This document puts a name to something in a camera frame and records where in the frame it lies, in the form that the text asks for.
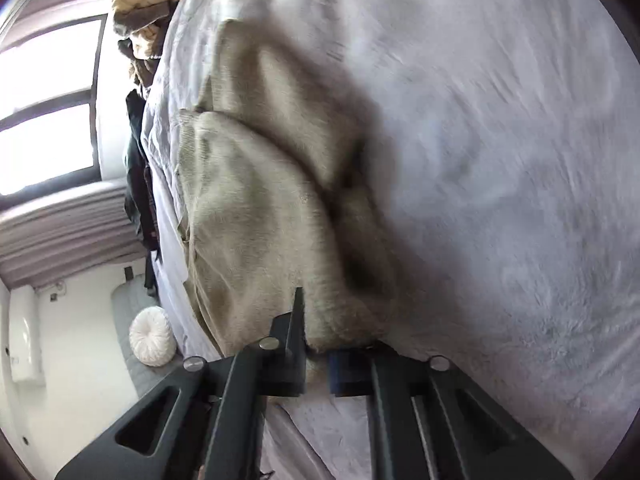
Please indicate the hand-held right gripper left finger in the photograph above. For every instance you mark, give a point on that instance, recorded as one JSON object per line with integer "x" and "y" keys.
{"x": 290, "y": 360}

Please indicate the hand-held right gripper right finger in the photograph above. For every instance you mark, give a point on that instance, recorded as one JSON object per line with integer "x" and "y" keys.
{"x": 347, "y": 372}

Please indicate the olive brown knit sweater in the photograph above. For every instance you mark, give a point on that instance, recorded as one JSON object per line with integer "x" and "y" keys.
{"x": 260, "y": 220}

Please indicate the round white pleated cushion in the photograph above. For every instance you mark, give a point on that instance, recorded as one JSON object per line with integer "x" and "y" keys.
{"x": 152, "y": 337}

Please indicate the lilac smooth fleece blanket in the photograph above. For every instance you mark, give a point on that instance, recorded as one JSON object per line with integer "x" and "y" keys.
{"x": 500, "y": 360}

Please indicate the black jacket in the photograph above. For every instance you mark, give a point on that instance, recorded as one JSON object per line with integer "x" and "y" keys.
{"x": 135, "y": 175}

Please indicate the grey pleated curtain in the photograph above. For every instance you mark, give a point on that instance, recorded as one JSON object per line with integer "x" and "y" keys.
{"x": 60, "y": 240}

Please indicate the window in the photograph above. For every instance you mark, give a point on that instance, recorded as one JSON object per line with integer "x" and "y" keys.
{"x": 45, "y": 135}

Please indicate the brown knit garment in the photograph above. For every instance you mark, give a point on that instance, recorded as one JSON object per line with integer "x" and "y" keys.
{"x": 145, "y": 16}

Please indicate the black wall switch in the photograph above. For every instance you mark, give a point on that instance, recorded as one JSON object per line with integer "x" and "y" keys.
{"x": 129, "y": 274}

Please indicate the white wall appliance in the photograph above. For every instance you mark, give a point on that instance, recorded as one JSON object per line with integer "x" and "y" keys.
{"x": 25, "y": 335}

